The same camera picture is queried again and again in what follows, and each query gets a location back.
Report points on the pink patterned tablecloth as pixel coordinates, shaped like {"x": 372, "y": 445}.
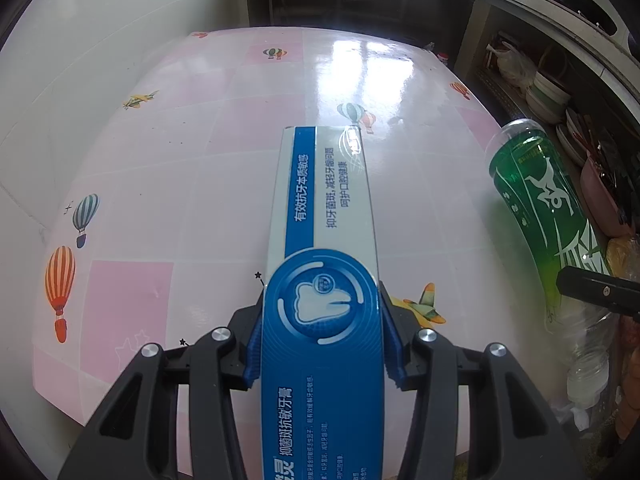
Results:
{"x": 165, "y": 231}

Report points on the green plastic bottle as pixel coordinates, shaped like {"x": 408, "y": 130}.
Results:
{"x": 529, "y": 174}

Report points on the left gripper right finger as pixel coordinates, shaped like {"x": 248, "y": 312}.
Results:
{"x": 513, "y": 432}

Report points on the black wok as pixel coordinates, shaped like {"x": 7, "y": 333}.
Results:
{"x": 593, "y": 13}

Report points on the pink pot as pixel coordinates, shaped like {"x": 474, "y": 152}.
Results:
{"x": 600, "y": 203}

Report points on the yellow plastic bag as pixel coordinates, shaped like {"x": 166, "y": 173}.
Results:
{"x": 623, "y": 255}

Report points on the blue toothpaste box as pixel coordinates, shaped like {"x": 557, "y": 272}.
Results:
{"x": 322, "y": 366}

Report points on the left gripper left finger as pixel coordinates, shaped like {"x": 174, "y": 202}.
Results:
{"x": 132, "y": 434}

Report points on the stacked white green bowls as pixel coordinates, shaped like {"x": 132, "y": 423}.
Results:
{"x": 547, "y": 99}

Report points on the white plastic bag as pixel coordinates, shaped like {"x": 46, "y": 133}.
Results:
{"x": 516, "y": 68}

